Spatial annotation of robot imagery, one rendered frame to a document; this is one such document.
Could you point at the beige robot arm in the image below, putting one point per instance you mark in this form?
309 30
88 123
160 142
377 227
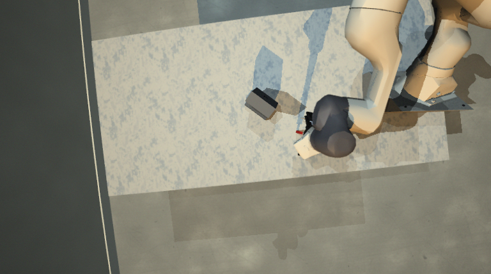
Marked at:
372 29

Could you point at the dark grey panel with square hole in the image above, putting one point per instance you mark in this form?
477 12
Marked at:
260 103

